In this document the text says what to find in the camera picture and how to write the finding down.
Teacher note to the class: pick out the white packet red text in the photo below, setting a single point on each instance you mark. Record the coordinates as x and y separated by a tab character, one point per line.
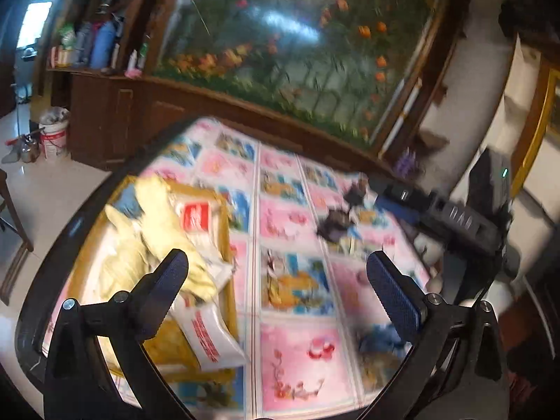
213	345

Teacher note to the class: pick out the metal kettle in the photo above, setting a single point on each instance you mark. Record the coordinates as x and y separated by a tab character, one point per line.
29	149

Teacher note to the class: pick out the black device on table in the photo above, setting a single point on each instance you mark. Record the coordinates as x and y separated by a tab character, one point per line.
357	191

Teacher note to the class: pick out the blue bottle on shelf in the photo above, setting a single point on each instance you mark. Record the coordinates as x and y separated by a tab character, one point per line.
102	48

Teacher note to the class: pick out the large landscape painting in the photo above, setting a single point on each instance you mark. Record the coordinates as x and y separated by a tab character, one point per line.
335	64

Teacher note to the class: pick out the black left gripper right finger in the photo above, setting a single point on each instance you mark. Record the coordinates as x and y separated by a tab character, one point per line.
456	368

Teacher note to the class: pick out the dark wooden cabinet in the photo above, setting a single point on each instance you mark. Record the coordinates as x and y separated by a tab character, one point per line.
112	117

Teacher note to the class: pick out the white gloved right hand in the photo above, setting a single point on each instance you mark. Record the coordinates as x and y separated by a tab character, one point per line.
498	297

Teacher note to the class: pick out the yellow towel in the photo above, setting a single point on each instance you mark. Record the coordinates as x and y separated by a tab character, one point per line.
144	242

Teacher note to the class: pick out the light blue towel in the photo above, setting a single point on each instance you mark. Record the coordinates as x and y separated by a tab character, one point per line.
127	203

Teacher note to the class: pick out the white plastic bucket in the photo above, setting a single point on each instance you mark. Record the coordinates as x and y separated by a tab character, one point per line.
53	129

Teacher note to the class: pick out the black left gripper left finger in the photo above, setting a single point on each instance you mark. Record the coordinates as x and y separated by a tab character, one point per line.
78	384

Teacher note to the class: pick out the wooden chair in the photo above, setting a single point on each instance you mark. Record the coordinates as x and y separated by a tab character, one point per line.
15	242

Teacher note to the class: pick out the colourful cartoon tablecloth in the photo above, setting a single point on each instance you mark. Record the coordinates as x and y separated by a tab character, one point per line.
317	341

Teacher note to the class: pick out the purple bottle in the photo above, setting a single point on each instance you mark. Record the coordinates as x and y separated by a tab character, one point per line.
407	166

